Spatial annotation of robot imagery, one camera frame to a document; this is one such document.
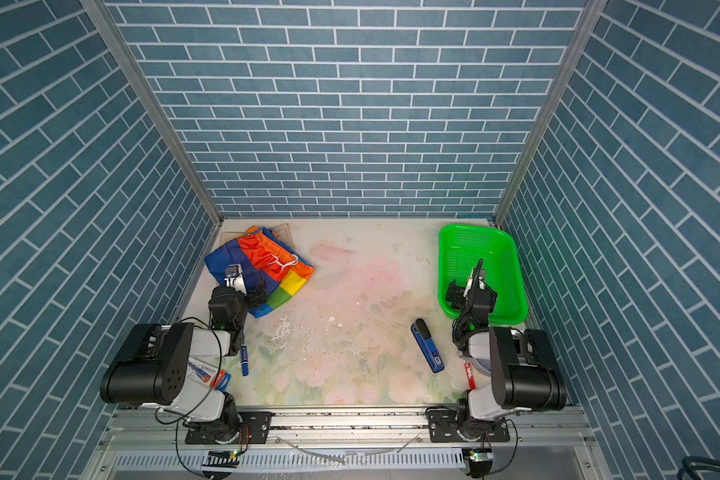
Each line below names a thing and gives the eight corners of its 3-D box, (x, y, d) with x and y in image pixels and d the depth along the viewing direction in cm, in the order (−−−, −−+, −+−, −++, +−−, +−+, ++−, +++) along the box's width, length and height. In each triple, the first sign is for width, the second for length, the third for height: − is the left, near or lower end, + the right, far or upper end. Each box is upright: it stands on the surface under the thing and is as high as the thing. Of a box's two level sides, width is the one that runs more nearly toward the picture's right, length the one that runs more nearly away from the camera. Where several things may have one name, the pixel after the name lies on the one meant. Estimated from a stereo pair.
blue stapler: (433, 375, 84) (435, 370, 81) (409, 327, 94) (410, 321, 90) (444, 370, 85) (448, 365, 82) (420, 323, 95) (421, 317, 91)
